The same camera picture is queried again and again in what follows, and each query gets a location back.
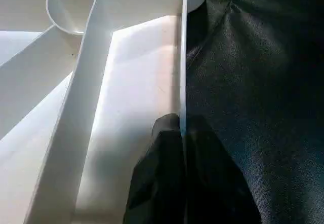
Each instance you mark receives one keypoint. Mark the black mat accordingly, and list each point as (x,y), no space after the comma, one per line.
(263,82)

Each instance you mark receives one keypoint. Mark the white plastic table top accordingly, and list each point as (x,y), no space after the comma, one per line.
(91,82)

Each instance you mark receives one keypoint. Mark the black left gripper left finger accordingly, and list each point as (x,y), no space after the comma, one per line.
(157,178)

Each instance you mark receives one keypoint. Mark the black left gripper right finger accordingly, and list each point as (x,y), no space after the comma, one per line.
(217,183)

